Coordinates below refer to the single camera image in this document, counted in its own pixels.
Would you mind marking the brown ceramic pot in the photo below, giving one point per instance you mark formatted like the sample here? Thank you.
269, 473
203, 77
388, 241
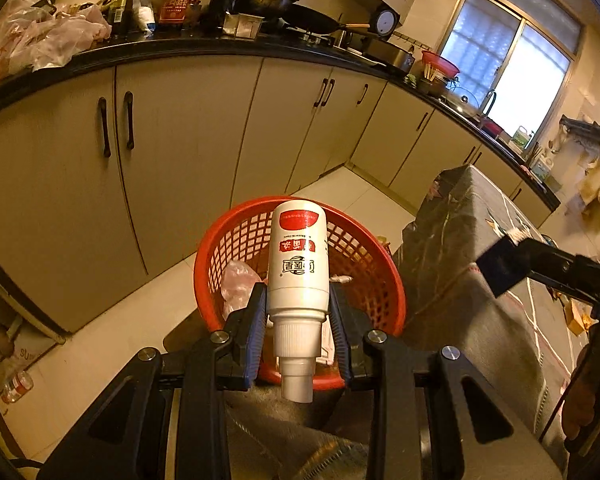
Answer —
432, 87

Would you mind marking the stainless steel container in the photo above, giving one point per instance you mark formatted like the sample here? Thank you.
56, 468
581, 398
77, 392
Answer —
390, 55

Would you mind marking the pink plastic bag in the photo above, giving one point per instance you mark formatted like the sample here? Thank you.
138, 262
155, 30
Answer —
240, 285

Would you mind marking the steel faucet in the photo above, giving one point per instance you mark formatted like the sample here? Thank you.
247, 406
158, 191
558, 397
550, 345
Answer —
489, 102

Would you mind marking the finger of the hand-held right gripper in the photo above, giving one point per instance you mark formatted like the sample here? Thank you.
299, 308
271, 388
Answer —
500, 265

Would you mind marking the dark wall shelf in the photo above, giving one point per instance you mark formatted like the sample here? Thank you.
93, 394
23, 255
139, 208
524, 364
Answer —
590, 130

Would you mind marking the cream base cabinets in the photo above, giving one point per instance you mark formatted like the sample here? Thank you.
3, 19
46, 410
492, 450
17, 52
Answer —
180, 160

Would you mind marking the pile of plastic bags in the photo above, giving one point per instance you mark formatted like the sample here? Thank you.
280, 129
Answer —
45, 40

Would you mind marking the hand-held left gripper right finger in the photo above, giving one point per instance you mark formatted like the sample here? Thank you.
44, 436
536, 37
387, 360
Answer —
342, 340

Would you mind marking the black kitchen countertop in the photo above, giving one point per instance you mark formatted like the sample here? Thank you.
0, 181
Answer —
205, 42

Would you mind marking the glass pot lid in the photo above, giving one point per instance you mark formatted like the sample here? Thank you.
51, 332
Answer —
464, 100

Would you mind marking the person's right hand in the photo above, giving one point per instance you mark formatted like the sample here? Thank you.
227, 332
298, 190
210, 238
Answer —
577, 405

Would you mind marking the green label detergent bottle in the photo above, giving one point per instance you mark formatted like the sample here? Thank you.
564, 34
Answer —
522, 137

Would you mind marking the red plastic basket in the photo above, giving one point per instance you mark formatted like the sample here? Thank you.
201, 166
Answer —
370, 280

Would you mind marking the black wok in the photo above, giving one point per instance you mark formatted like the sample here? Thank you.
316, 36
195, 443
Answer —
315, 17

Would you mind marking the clear red label plastic bottle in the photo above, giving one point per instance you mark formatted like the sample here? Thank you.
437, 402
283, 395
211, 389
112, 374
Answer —
17, 387

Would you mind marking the small metal tin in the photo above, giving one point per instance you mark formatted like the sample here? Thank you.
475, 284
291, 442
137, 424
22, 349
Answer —
242, 25

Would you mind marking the white spray bottle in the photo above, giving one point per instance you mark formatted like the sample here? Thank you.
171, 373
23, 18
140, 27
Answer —
297, 270

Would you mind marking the kitchen window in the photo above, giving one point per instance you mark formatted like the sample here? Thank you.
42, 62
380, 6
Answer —
530, 70

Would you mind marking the small plastic water bottle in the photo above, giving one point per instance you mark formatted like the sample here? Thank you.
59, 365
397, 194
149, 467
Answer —
145, 12

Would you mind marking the white detergent jug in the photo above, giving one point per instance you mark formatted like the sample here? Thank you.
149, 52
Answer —
544, 166

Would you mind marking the red colander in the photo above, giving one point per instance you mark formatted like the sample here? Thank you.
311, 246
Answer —
440, 62

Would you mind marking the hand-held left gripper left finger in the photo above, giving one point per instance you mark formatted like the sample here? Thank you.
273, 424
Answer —
255, 340

